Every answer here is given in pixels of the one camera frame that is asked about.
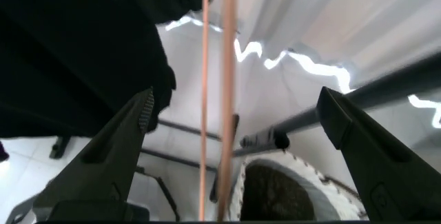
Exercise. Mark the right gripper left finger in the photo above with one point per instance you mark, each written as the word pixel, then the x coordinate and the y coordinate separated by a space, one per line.
pixel 103 162

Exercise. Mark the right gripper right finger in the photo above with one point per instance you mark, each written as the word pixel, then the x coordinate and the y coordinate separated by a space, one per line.
pixel 386 162

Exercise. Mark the black garment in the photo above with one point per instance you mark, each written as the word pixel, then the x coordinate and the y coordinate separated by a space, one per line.
pixel 86 45

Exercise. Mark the pink clothes hanger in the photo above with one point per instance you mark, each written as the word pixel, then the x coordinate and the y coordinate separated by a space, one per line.
pixel 226 79

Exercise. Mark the white laundry basket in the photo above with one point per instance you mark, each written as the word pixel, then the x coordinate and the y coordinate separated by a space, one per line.
pixel 324 189

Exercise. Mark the black clothes rack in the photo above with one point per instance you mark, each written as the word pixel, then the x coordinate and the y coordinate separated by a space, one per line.
pixel 379 91

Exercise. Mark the white curtain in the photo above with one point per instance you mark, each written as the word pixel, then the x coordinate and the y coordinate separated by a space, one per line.
pixel 327 10

